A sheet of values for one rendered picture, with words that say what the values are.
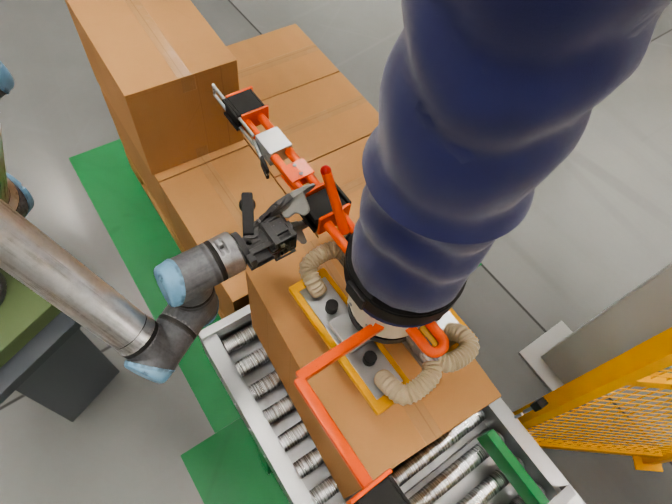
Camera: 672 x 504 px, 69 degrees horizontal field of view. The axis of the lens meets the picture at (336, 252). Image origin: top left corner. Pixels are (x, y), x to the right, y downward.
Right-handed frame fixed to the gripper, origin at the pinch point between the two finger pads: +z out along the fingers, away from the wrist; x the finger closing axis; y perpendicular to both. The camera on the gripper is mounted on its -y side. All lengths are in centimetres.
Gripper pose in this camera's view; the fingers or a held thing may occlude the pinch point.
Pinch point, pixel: (311, 202)
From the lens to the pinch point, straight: 110.7
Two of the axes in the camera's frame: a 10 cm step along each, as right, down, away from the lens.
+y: 5.7, 7.4, -3.6
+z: 8.1, -4.6, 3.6
